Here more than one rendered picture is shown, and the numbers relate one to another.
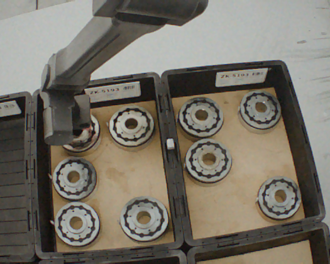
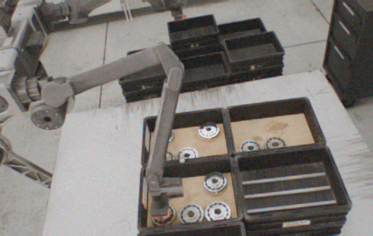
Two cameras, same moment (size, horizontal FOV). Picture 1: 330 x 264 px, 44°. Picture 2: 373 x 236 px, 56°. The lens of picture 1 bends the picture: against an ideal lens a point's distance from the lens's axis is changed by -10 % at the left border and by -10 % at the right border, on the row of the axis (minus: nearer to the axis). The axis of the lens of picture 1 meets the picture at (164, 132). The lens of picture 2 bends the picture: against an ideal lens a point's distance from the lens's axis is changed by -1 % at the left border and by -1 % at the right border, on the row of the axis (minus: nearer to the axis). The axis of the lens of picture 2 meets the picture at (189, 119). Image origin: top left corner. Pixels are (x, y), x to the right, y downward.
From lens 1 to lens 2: 97 cm
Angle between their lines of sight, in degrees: 46
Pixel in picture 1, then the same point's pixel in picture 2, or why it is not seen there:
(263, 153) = (185, 138)
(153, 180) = (193, 182)
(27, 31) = not seen: outside the picture
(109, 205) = (205, 201)
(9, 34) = not seen: outside the picture
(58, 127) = (179, 181)
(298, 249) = (234, 126)
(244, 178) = (196, 146)
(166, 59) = (113, 193)
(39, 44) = not seen: outside the picture
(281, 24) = (102, 134)
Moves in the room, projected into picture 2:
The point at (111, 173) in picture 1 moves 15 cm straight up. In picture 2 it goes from (187, 201) to (183, 181)
